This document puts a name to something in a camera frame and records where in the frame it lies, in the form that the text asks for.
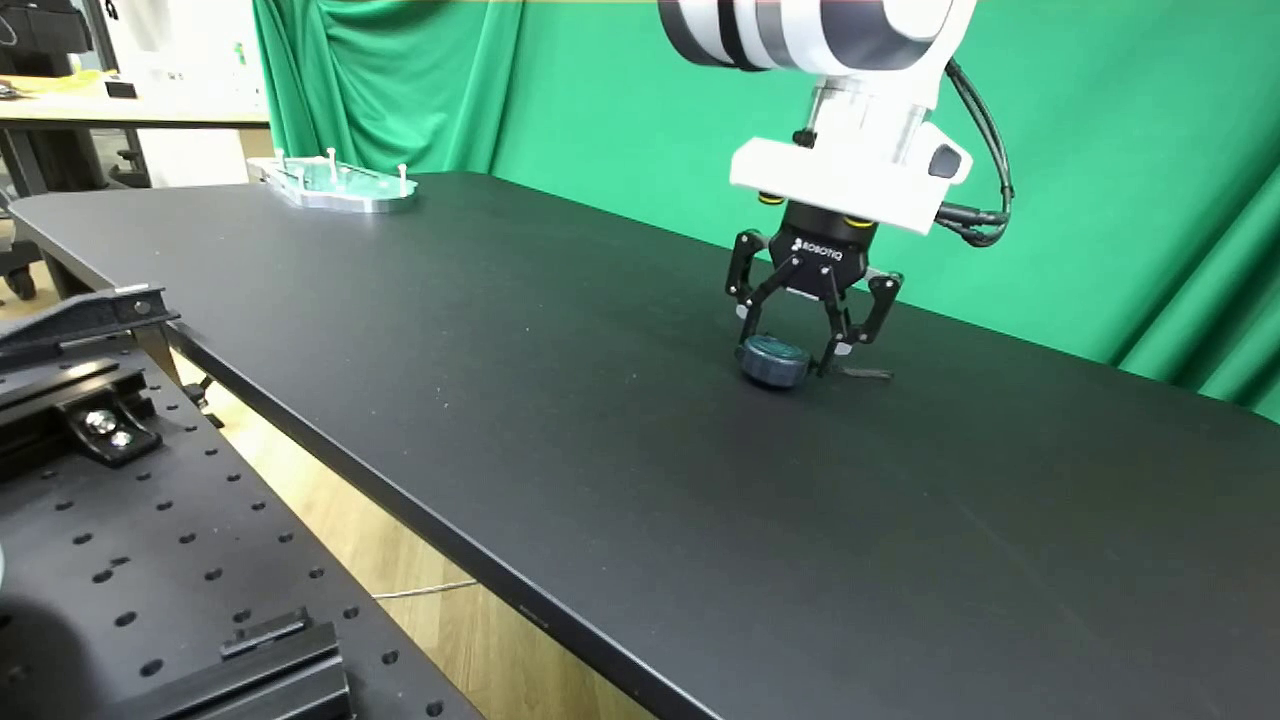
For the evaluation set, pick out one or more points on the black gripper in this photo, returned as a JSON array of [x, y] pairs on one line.
[[821, 253]]

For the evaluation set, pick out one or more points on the small dark blue block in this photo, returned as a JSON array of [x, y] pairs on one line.
[[775, 361]]

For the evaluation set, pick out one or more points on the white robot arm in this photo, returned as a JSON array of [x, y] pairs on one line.
[[812, 28]]

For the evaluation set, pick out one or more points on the green fabric backdrop curtain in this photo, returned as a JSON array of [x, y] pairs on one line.
[[1104, 173]]

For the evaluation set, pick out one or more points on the white cabinet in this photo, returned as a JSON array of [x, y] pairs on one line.
[[187, 65]]

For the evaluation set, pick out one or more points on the black perforated breadboard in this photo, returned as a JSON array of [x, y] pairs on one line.
[[174, 561]]

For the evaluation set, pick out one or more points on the black clamp with bolt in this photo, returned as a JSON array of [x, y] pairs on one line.
[[113, 431]]

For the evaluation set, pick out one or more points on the wooden desk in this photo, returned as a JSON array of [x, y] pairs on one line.
[[120, 105]]

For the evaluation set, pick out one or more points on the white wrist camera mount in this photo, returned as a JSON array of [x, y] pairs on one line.
[[866, 162]]

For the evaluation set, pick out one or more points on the black flat bracket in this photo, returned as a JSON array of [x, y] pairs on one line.
[[252, 664]]

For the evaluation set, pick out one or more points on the black metal rail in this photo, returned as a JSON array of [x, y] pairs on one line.
[[72, 326]]

